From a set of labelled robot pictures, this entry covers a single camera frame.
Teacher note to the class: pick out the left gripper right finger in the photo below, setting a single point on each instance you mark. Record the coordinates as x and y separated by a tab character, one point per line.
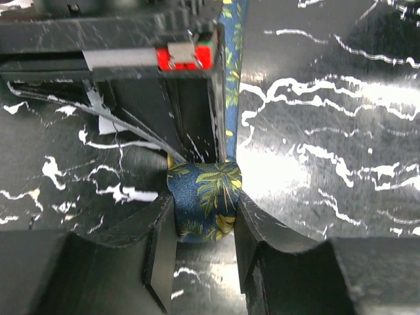
284	272

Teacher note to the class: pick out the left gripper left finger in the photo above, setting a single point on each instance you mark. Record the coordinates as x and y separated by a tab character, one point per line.
127	269

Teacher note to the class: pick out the blue yellow floral tie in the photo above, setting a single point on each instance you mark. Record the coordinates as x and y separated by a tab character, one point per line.
206	194

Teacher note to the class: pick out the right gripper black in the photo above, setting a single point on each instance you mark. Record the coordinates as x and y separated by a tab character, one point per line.
152	67

